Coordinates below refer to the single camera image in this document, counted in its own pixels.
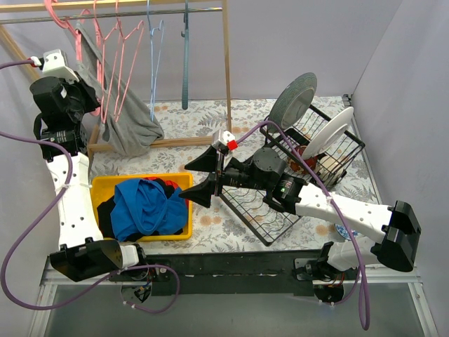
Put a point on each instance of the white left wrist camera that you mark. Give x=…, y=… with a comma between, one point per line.
x=54, y=64

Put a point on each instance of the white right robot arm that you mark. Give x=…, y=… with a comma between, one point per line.
x=388, y=235

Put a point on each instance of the white plate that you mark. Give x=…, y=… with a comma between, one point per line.
x=329, y=134

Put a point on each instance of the grey-blue hanger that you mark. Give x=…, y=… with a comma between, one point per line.
x=185, y=79

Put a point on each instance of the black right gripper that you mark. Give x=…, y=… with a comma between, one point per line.
x=217, y=173

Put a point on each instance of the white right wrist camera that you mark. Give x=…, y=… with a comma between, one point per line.
x=225, y=144

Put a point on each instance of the cream bowl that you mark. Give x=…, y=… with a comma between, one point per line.
x=329, y=170

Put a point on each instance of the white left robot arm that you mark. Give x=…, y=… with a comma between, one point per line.
x=83, y=252

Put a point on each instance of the black wire dish rack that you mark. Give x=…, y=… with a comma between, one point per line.
x=305, y=140

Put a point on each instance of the grey tank top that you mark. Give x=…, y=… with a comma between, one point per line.
x=135, y=131

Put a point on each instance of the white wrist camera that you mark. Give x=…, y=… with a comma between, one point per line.
x=225, y=144
x=54, y=64

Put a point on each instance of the thick pink hanger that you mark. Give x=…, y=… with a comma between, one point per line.
x=77, y=37

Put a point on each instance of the light blue hanger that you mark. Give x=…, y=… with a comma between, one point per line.
x=154, y=62

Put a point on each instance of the grey patterned plate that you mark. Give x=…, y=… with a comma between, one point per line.
x=294, y=101

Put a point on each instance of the black tank top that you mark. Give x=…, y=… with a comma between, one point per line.
x=104, y=218
x=175, y=229

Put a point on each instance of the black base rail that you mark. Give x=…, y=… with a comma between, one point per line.
x=288, y=272

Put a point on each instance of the blue tank top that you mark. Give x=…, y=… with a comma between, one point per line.
x=141, y=208

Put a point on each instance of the wooden clothes rack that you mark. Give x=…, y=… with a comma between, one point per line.
x=93, y=144

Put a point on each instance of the thin pink hanger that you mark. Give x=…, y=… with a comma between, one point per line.
x=123, y=87
x=110, y=85

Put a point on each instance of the floral table mat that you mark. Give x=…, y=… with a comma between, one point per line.
x=218, y=229

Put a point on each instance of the blue white porcelain bowl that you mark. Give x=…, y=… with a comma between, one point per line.
x=340, y=229

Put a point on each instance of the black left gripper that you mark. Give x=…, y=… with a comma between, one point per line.
x=88, y=97

